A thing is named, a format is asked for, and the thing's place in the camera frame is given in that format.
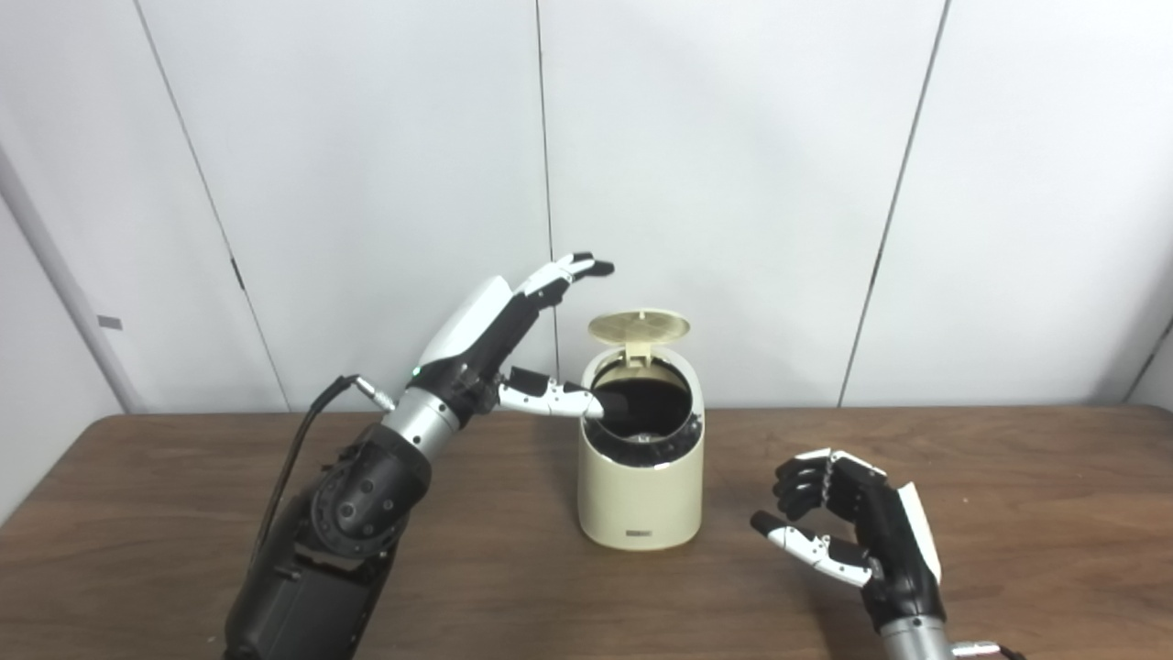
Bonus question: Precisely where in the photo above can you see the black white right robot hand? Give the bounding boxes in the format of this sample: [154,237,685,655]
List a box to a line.
[750,447,947,635]

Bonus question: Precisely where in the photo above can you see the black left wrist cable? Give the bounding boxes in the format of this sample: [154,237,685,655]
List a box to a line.
[247,374,397,571]

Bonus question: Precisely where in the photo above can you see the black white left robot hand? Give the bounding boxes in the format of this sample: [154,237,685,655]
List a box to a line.
[408,252,615,432]

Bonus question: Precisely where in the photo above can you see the cream-colored round bin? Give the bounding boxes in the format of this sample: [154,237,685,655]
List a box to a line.
[577,344,707,552]

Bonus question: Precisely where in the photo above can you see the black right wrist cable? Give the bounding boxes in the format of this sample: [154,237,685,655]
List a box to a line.
[951,640,1029,660]

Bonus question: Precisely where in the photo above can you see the cream round bin lid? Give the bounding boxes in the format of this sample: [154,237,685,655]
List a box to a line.
[587,309,692,369]

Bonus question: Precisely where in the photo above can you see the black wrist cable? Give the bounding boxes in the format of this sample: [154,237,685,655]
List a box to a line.
[247,374,397,571]
[951,640,1029,660]

